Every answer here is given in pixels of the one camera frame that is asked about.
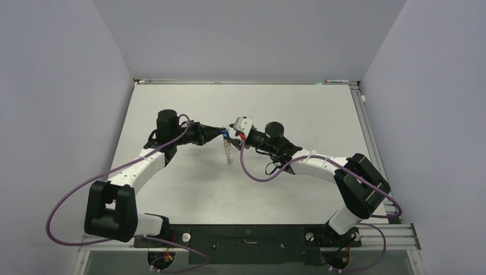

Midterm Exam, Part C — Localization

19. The blue capped key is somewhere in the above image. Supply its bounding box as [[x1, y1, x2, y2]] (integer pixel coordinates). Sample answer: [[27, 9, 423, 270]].
[[221, 130, 230, 138]]

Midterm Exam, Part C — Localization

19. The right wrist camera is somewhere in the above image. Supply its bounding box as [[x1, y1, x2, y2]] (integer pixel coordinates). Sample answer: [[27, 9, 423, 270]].
[[231, 117, 253, 140]]

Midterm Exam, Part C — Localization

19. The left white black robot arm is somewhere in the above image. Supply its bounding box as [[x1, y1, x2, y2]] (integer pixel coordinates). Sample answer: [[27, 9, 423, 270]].
[[84, 109, 227, 246]]

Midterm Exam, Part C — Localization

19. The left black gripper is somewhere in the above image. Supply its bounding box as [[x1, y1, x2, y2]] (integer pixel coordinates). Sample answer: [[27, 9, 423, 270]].
[[171, 121, 226, 146]]

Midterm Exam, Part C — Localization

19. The aluminium front rail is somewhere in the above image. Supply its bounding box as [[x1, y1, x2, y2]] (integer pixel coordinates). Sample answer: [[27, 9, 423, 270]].
[[78, 224, 421, 252]]

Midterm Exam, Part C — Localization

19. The red white marker pen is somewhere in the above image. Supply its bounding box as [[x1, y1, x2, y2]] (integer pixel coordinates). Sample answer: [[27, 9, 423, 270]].
[[325, 80, 351, 84]]

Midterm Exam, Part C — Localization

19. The round metal keyring disc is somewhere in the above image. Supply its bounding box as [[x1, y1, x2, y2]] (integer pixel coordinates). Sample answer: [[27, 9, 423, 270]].
[[224, 139, 233, 166]]

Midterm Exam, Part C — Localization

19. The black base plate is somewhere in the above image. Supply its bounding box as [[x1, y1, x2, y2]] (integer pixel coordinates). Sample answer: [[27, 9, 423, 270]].
[[134, 225, 362, 265]]

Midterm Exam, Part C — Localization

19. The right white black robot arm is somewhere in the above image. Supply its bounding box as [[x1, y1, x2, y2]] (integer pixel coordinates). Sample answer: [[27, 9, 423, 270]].
[[224, 117, 391, 245]]

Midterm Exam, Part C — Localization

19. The aluminium back rail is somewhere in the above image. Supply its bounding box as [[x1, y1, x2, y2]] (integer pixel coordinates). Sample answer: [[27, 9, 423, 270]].
[[134, 79, 359, 86]]

